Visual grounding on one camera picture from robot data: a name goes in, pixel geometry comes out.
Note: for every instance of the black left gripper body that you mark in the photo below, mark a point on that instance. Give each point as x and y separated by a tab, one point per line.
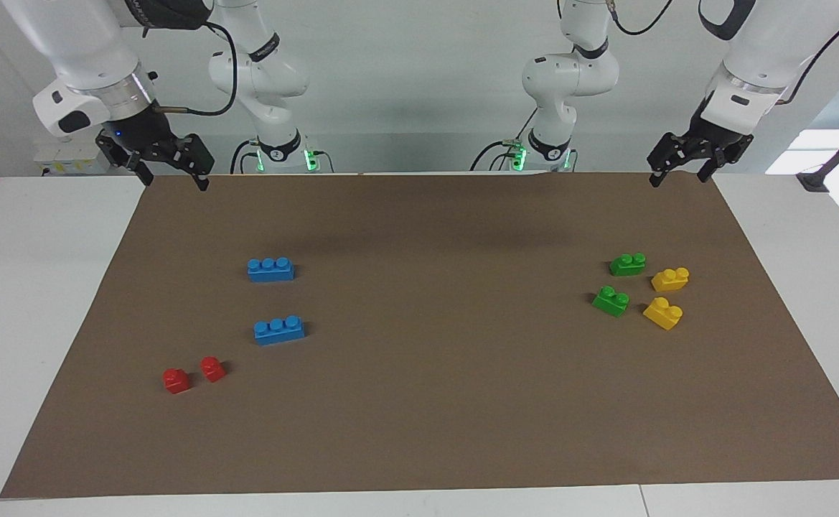
720	136

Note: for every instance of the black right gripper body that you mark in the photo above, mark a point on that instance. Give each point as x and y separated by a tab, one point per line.
139	133

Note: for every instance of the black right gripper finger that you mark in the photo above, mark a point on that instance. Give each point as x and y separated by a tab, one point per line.
121	152
200	158

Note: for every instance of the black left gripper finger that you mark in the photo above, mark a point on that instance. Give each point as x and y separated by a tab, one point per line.
667	154
713	159

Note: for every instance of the green two-stud toy block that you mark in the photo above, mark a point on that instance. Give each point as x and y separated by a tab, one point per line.
610	301
627	266

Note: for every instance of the blue three-stud toy block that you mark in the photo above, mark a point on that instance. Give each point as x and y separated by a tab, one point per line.
270	271
279	332

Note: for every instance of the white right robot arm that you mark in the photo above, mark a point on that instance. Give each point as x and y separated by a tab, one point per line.
261	72

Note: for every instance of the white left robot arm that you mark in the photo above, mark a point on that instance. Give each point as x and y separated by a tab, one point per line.
570	72

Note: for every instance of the yellow two-stud toy block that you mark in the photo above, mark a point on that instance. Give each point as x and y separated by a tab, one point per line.
663	314
670	280

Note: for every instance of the red one-stud toy block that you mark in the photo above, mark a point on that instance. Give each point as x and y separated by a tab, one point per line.
212	370
176	381

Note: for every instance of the black angled stand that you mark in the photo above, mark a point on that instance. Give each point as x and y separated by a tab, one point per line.
814	179

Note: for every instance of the brown table mat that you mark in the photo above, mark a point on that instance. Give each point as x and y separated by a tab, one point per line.
419	402

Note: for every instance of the white wall socket box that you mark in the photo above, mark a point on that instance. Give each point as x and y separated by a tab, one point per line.
67	159

